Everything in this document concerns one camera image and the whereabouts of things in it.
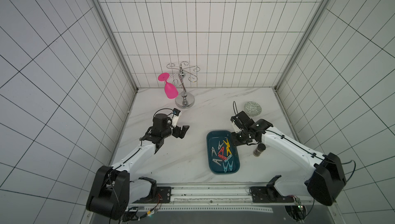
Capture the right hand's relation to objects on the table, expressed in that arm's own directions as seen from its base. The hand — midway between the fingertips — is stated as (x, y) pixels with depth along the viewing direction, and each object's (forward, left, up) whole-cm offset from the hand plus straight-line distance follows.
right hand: (228, 141), depth 81 cm
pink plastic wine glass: (+30, +36, +6) cm, 47 cm away
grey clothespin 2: (0, +4, -8) cm, 9 cm away
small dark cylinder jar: (-3, -17, -1) cm, 17 cm away
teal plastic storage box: (+5, +8, -6) cm, 11 cm away
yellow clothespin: (+1, -1, -7) cm, 8 cm away
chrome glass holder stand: (+34, +28, -7) cm, 45 cm away
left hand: (+8, +28, +1) cm, 29 cm away
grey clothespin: (-3, +7, -8) cm, 11 cm away
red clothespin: (-5, +3, -8) cm, 10 cm away
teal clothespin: (-11, +1, -9) cm, 14 cm away
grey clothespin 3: (-8, +6, -9) cm, 13 cm away
